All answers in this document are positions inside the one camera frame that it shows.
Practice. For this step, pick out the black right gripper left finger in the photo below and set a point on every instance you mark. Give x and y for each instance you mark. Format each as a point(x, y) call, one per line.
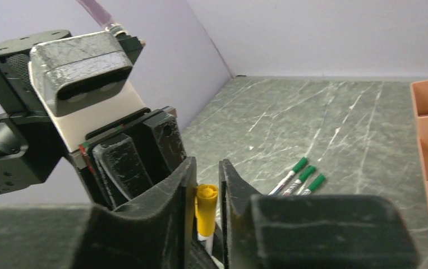
point(153, 230)

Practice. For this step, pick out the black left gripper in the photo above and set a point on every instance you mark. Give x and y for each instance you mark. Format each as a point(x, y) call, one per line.
point(123, 159)

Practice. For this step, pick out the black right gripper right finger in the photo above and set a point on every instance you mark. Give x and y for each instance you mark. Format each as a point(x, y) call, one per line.
point(315, 231)

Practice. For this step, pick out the white pen yellow tip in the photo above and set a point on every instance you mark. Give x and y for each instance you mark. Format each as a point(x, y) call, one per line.
point(206, 242)

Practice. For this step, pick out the yellow capped pen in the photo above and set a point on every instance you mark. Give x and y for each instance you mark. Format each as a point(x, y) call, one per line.
point(206, 210)

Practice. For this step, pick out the white pen green tip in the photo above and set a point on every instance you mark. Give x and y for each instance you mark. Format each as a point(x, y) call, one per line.
point(314, 185)

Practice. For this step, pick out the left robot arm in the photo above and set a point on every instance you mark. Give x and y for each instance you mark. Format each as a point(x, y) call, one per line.
point(30, 145)

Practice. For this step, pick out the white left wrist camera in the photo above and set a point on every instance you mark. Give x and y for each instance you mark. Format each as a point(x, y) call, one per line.
point(82, 82)

